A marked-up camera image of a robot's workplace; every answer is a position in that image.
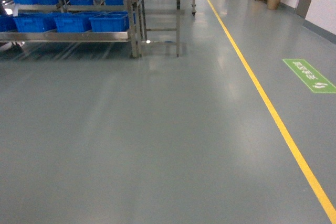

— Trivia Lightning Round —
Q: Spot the blue bin bottom shelf middle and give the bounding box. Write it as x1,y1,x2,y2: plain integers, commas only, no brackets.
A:
54,13,92,33

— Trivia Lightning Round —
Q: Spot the blue bin bottom shelf left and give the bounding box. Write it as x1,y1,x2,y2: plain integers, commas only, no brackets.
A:
13,13,56,33

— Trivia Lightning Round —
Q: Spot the blue bin bottom shelf right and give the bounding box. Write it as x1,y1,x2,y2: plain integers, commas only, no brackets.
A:
89,14,129,33

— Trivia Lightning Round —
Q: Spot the blue bin shelf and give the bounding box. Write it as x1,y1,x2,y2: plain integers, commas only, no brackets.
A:
13,13,56,33
54,13,92,33
89,14,129,33

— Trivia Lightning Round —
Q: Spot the small steel table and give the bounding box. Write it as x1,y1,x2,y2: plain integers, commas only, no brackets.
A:
134,0,181,57

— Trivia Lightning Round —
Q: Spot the green floor sign sticker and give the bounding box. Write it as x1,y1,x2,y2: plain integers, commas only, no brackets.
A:
283,59,335,94

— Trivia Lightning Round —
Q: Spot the steel shelf rack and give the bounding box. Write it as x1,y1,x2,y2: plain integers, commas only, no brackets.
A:
1,0,140,58

